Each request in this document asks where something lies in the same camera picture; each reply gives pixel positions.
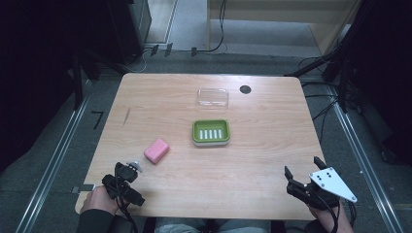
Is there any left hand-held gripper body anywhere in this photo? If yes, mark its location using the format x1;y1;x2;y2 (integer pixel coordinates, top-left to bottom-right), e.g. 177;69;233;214
101;159;146;208

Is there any person's right hand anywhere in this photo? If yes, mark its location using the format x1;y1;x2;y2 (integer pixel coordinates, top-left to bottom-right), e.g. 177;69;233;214
307;201;345;233

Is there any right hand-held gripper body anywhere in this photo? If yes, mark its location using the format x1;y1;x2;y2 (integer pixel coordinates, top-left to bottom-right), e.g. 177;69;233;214
286;166;359;209

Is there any person's left hand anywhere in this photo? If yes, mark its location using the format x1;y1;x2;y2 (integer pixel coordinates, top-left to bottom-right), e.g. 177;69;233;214
80;185;120;216

